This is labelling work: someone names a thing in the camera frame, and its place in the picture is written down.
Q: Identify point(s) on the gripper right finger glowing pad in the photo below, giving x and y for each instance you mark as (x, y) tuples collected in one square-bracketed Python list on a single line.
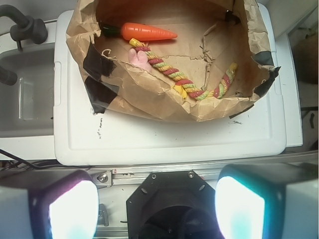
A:
[(250, 200)]

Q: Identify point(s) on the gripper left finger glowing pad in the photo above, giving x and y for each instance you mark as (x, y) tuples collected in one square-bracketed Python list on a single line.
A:
[(63, 205)]

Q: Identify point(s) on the white plastic tray lid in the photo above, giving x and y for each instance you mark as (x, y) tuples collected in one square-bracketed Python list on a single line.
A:
[(82, 137)]

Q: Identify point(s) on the grey toy sink basin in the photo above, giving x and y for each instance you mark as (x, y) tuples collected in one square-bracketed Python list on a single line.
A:
[(26, 108)]

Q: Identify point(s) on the pink plush bunny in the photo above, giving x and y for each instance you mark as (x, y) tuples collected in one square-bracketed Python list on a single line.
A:
[(139, 59)]

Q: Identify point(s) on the brown paper bag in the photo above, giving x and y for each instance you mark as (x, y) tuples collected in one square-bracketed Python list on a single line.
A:
[(211, 35)]

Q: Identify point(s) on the grey sink faucet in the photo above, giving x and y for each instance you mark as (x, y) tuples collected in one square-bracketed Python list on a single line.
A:
[(26, 27)]

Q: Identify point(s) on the orange plastic carrot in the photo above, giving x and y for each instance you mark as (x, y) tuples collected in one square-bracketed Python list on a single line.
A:
[(138, 31)]

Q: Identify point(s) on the aluminium rail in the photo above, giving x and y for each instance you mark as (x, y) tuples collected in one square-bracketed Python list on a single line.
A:
[(136, 174)]

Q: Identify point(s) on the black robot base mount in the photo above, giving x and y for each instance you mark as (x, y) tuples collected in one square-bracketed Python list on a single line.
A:
[(173, 205)]

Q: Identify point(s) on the multicolour twisted rope toy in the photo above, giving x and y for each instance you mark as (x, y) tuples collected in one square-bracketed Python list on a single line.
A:
[(183, 84)]

